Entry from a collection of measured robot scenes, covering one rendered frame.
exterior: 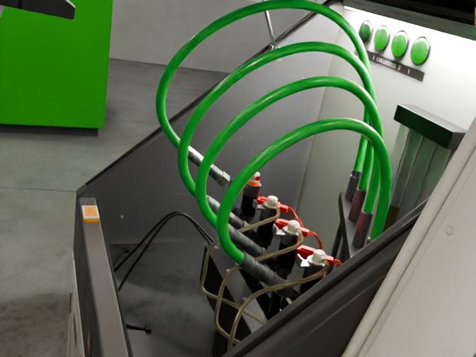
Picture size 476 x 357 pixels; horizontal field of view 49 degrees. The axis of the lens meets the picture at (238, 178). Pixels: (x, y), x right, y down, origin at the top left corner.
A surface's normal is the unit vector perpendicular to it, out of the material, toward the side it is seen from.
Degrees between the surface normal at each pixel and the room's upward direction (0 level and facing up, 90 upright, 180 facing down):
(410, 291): 76
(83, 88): 90
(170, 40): 90
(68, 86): 90
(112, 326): 0
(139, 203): 90
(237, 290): 0
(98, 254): 0
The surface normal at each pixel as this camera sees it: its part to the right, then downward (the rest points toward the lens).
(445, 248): -0.86, -0.23
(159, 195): 0.33, 0.41
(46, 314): 0.17, -0.91
